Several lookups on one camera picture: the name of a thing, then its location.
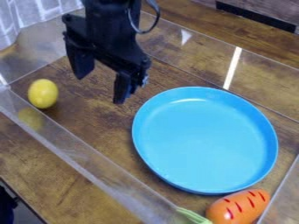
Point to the orange toy carrot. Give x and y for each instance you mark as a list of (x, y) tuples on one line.
[(237, 208)]

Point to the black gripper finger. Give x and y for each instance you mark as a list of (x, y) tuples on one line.
[(80, 55), (125, 85)]

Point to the dark object at lower left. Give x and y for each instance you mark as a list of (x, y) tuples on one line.
[(7, 207)]

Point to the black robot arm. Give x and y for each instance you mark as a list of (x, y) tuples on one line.
[(113, 8)]

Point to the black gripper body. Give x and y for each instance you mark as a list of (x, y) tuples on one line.
[(113, 39)]

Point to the yellow toy lemon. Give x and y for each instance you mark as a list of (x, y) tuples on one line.
[(43, 93)]

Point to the blue oval tray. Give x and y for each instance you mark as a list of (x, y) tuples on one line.
[(204, 140)]

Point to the white patterned curtain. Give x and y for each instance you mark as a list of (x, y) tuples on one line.
[(21, 13)]

